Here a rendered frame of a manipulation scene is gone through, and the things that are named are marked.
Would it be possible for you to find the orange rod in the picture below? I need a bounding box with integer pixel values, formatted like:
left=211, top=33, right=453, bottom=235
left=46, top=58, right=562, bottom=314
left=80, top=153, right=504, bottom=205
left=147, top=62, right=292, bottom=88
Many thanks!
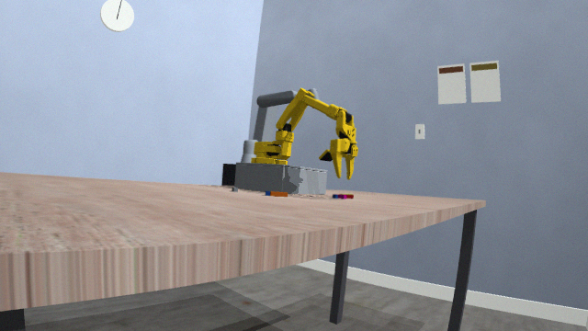
left=270, top=191, right=288, bottom=197

